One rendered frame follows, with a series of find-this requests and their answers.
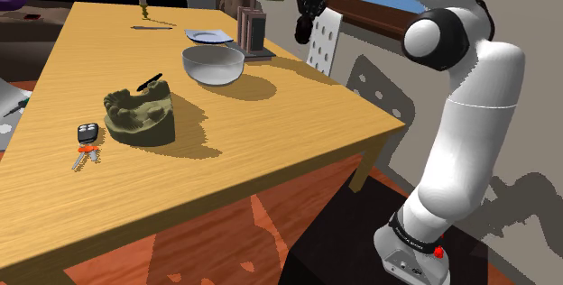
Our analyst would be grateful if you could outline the white chair with holes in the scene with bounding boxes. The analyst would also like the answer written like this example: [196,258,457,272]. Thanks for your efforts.
[306,8,344,78]

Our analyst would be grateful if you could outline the brown books in grey stand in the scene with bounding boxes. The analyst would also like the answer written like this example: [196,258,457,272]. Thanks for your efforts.
[226,5,277,63]

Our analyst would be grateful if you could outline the pale blue plate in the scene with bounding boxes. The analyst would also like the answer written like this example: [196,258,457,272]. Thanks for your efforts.
[184,28,235,46]

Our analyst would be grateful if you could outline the grey bowl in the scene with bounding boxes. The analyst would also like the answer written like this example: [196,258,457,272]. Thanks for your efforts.
[181,45,246,87]

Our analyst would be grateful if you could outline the light wooden table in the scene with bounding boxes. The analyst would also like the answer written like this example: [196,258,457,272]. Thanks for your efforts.
[0,1,406,285]

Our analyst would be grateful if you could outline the black pen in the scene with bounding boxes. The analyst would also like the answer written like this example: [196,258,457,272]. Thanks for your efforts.
[135,72,164,93]

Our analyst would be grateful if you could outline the olive green lumpy mould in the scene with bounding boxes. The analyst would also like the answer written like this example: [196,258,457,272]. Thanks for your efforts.
[103,79,177,148]

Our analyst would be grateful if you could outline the dark robot stand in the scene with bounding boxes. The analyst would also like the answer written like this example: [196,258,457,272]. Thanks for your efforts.
[276,173,490,285]

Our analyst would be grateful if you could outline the black car key with keys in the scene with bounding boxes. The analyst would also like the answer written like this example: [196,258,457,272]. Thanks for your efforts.
[70,122,100,171]

